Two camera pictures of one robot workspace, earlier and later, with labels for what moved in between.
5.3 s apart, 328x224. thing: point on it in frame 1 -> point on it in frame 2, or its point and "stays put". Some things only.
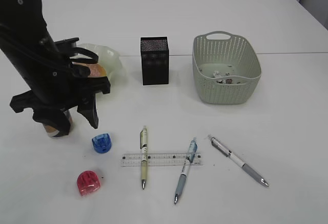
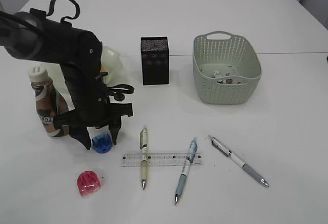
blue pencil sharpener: (102, 143) stays put
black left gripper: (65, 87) -> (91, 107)
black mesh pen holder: (155, 60) stays put
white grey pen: (227, 152) stays put
